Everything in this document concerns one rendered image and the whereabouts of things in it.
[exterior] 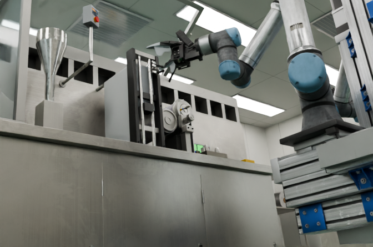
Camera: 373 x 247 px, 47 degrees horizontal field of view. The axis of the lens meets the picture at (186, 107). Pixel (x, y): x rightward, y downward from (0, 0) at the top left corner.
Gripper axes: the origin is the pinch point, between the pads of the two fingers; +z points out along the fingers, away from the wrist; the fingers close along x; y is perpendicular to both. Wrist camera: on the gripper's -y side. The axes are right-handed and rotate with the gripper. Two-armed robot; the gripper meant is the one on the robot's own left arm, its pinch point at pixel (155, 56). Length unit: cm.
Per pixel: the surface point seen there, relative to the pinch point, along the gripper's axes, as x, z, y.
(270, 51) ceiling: 288, -1, -197
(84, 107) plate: 37, 62, -12
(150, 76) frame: 27.6, 16.7, -11.9
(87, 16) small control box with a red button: 6, 40, -42
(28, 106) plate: 11, 74, -3
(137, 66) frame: 21.3, 20.3, -15.3
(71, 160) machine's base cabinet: -15, 24, 46
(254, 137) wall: 529, 86, -208
